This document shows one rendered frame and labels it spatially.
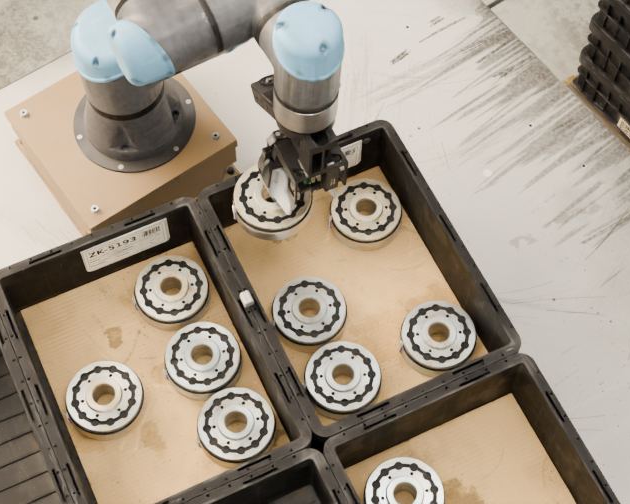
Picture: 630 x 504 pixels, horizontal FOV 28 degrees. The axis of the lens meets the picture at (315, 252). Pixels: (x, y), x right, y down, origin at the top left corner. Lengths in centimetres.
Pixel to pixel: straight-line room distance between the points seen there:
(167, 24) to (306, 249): 52
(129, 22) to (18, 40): 174
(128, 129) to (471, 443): 68
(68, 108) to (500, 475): 87
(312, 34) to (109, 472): 66
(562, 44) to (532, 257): 121
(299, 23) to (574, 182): 81
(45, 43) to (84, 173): 121
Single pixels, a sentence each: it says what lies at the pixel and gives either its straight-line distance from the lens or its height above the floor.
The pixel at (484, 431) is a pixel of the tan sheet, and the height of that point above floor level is 83.
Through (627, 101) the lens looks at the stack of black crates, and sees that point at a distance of 271.
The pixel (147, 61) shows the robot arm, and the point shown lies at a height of 131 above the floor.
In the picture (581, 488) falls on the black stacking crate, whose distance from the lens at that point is 165.
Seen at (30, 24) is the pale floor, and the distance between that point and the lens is 315.
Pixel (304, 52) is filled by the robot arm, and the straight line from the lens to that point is 133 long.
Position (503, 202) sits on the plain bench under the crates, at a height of 70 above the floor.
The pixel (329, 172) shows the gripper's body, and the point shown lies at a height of 113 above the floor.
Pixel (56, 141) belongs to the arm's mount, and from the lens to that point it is 197.
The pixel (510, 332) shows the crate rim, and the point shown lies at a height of 93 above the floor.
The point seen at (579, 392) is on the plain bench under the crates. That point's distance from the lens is 189.
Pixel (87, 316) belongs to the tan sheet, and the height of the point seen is 83.
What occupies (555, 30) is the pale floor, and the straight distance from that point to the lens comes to 313.
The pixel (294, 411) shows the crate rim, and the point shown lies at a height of 93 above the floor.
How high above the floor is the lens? 242
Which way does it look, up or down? 62 degrees down
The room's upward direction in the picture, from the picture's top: 1 degrees clockwise
